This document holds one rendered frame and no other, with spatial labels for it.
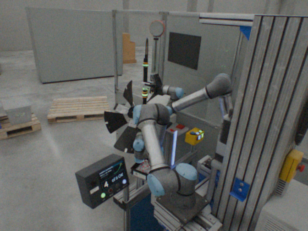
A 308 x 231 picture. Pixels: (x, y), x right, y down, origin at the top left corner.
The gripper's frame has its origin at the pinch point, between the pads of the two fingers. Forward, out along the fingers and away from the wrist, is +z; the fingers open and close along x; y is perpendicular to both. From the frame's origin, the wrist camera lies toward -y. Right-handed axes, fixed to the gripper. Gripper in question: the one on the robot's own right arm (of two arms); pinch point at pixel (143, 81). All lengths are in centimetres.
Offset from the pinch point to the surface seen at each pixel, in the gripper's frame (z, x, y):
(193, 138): -44, 14, 45
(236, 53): -56, 62, -23
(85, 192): -26, -89, 34
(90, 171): -24, -83, 26
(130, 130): 5.2, -10.6, 42.7
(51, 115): 267, 79, 138
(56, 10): 473, 270, -47
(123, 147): 4, -22, 54
